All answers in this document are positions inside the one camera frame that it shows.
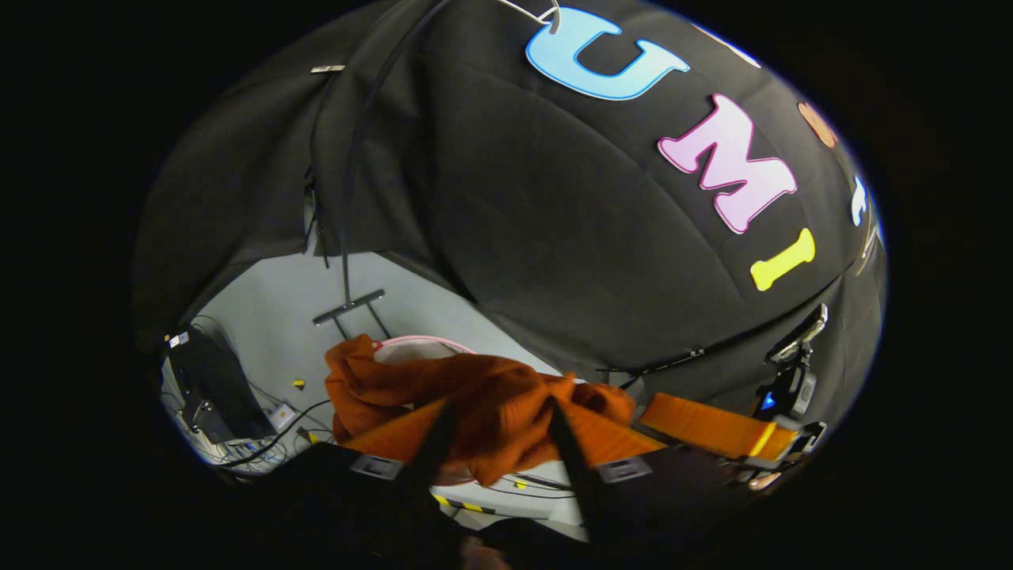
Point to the black clothes rack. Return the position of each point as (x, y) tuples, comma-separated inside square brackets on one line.
[(347, 269)]

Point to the silver clip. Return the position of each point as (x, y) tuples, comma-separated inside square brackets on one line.
[(327, 69)]

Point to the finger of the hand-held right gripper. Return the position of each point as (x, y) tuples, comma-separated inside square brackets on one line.
[(704, 423)]

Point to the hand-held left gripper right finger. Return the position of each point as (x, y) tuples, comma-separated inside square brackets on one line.
[(586, 483)]

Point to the white laundry hamper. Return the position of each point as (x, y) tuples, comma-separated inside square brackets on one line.
[(411, 351)]

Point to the white empty hanger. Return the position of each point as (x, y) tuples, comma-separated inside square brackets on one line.
[(546, 16)]

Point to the white power adapter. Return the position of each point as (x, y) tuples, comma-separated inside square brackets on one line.
[(282, 416)]

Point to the yellow black striped tape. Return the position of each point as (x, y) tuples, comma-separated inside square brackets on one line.
[(463, 504)]

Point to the black equipment case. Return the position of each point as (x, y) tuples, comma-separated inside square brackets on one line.
[(218, 380)]

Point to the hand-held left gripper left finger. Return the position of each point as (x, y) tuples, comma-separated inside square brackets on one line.
[(380, 499)]

